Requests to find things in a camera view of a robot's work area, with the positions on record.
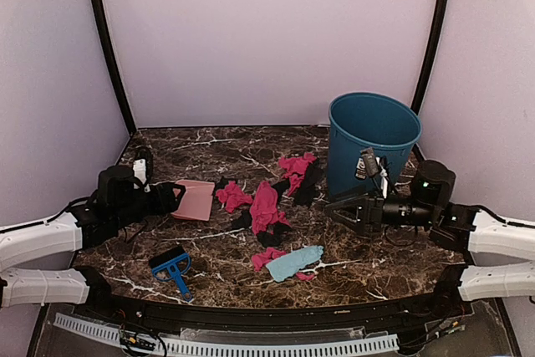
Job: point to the right black frame post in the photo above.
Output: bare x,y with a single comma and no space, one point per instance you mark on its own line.
429,56

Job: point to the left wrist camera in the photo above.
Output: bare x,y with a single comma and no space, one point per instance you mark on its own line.
143,165

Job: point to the black frame post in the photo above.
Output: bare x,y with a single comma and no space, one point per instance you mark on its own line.
112,65
429,56

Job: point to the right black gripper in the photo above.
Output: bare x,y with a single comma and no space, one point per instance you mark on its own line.
370,211

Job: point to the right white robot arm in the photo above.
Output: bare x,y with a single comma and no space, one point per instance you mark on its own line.
498,252

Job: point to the left black frame post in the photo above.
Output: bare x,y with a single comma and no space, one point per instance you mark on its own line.
112,65

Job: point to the pink paper scrap back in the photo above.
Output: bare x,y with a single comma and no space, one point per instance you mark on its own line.
295,169

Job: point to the blue hand brush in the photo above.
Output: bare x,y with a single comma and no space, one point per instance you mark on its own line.
171,266

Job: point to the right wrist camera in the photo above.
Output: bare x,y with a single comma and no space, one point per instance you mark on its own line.
376,169

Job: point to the black table front rail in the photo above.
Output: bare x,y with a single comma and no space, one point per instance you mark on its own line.
409,314

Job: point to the blue plastic waste bin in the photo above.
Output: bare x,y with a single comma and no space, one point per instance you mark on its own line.
362,120

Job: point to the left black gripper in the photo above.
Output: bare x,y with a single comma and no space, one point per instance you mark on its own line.
170,204

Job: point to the pink paper scrap front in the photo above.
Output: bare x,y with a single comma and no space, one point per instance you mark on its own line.
261,259

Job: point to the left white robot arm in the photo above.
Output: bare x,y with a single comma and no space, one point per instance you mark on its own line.
123,196

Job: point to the pink paper scrap left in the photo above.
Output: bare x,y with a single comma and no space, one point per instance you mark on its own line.
232,196

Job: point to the white slotted cable duct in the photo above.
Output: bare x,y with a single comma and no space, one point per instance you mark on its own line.
203,342

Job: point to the pink plastic dustpan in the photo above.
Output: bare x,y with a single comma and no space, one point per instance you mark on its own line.
197,202

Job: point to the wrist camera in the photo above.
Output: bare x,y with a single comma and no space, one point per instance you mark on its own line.
376,169
143,165

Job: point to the light blue paper scrap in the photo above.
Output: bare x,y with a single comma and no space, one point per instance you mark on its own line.
289,264

